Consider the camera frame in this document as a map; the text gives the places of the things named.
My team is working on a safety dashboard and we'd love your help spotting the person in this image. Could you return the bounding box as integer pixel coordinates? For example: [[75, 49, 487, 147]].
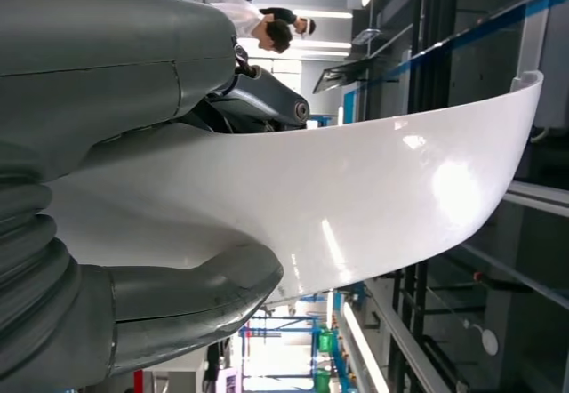
[[260, 7, 318, 36], [177, 0, 294, 56]]

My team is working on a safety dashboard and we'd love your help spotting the aluminium frame workbench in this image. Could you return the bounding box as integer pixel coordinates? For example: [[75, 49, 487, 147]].
[[311, 0, 569, 393]]

